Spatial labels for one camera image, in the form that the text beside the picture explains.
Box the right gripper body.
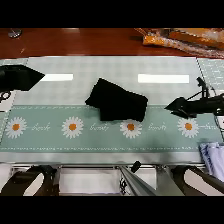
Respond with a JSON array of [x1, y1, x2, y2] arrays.
[[164, 96, 200, 120]]

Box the orange plastic-wrapped package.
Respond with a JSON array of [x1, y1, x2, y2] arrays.
[[167, 28, 224, 50], [142, 33, 224, 60]]

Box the pale blue garment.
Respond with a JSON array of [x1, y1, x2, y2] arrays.
[[198, 142, 224, 183]]

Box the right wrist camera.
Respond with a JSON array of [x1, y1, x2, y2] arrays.
[[195, 76, 212, 100]]

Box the round metal object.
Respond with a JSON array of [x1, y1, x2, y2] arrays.
[[8, 28, 23, 39]]

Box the silver frame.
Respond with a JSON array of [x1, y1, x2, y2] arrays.
[[9, 160, 208, 197]]

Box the black garment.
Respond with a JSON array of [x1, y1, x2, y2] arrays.
[[84, 77, 150, 123]]

